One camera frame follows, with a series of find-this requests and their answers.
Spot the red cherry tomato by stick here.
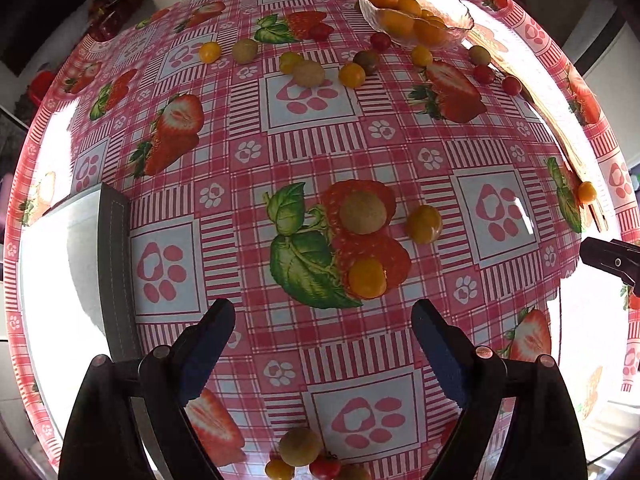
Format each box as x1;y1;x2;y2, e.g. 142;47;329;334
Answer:
473;65;496;84

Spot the red cherry tomato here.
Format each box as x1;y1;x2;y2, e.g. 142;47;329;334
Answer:
370;32;392;53
501;75;523;96
309;452;342;480
473;65;496;84

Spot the yellow tomato far left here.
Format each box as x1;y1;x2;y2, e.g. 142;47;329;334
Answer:
198;41;222;64

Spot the brownish green fruit far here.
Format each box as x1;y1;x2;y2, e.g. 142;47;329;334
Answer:
232;38;258;65

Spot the dark red tomato far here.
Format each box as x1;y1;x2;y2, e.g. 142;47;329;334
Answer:
308;22;334;42

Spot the tan fruit by stick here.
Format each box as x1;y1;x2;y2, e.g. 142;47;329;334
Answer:
468;44;491;66

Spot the red cherry tomato near bowl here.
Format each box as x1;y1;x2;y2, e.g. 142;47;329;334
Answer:
370;32;392;53

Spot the yellow tomato below bowl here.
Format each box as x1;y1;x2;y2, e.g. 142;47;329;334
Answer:
410;44;434;68

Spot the orange-yellow tomato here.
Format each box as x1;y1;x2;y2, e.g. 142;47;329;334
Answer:
347;257;387;299

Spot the clear glass fruit bowl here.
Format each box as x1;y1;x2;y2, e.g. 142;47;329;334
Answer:
358;0;475;51

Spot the red cherry tomato bottom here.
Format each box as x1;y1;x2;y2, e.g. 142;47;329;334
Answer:
309;452;342;480

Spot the yellow tomato far middle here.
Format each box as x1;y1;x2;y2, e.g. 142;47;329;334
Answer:
279;52;304;75

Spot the yellow-orange tomato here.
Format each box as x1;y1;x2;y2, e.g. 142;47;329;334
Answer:
405;205;442;245

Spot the yellow tomato bottom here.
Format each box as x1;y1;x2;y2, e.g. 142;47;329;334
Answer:
265;458;295;480

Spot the white rectangular tray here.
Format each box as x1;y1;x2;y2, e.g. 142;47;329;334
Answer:
17;184;142;437

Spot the small orange tomato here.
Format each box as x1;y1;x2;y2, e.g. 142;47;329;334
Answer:
577;181;598;205

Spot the dark brown tomato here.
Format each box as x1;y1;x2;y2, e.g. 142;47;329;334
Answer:
352;50;380;76

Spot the brown-green round fruit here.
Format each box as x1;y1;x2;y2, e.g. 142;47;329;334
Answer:
338;191;387;235

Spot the yellow tomato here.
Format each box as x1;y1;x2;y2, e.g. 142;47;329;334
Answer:
410;44;434;68
265;458;295;480
279;52;304;75
198;41;222;64

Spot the orange tomato far middle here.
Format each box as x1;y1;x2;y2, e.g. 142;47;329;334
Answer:
338;62;367;89

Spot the red cherry tomato right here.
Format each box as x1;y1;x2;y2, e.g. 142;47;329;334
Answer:
501;75;523;96

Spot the tan round fruit far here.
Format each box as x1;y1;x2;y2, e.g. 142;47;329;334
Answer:
292;60;326;89

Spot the pink strawberry patterned tablecloth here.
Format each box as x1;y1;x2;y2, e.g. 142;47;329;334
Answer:
4;0;639;479

